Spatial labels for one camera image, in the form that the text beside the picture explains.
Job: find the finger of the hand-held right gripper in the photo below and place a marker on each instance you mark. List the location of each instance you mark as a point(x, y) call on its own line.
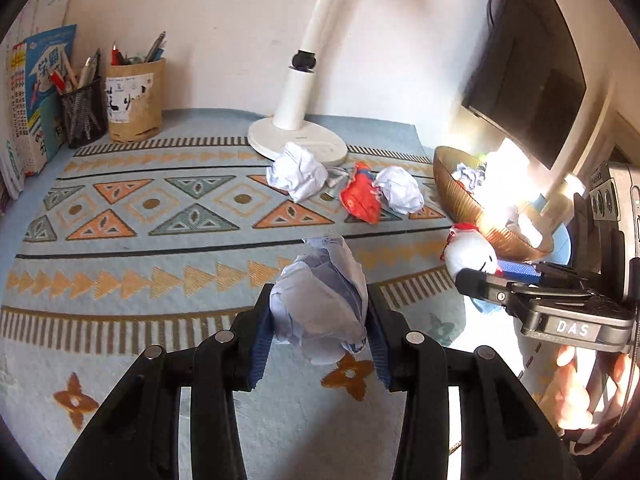
point(480, 282)
point(520, 270)

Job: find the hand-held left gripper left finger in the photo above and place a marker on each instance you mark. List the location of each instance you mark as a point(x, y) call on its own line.
point(262, 345)

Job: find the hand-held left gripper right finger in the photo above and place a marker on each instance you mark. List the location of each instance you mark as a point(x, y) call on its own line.
point(381, 355)

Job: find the white chicken plush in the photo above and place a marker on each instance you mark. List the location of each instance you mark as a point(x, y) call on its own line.
point(472, 257)

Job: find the printed paper ball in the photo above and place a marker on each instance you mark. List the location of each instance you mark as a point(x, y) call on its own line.
point(320, 300)

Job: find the amber ribbed bowl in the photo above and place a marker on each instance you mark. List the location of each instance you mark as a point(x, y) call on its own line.
point(460, 197)

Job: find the person's right hand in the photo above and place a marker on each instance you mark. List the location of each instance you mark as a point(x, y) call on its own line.
point(570, 395)

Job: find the white crumpled tissue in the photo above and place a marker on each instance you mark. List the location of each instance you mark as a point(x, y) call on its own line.
point(526, 230)

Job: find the white crumpled paper ball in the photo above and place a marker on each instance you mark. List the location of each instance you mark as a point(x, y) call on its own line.
point(297, 172)
point(467, 176)

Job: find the big crumpled paper ball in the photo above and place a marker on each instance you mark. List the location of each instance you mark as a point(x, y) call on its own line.
point(400, 190)

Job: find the patterned blue table mat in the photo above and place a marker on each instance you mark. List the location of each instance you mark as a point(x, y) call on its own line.
point(150, 260)

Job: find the red crumpled packet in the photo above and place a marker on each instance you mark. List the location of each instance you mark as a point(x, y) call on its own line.
point(360, 200)

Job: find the black monitor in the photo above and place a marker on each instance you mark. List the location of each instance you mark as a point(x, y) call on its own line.
point(530, 70)

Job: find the white desk lamp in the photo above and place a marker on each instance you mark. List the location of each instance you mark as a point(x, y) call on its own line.
point(295, 105)

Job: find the kraft paper bag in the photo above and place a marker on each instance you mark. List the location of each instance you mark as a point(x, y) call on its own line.
point(135, 105)

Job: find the black mesh pen holder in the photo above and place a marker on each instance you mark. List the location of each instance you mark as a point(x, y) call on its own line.
point(85, 115)

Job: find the bunch of pens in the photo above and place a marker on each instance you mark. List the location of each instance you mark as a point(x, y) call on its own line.
point(150, 52)
point(82, 72)

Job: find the row of books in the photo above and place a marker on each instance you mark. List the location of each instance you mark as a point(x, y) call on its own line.
point(35, 110)

